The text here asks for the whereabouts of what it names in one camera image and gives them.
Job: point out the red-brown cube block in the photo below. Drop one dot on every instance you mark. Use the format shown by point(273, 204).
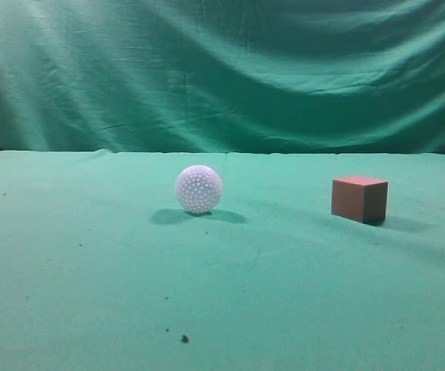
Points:
point(359, 198)

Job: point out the white dimpled ball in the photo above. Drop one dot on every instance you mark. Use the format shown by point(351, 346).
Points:
point(198, 189)

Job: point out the green backdrop curtain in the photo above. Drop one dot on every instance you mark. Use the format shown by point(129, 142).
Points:
point(223, 76)

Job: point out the green table cloth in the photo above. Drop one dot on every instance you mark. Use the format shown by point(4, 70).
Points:
point(101, 268)

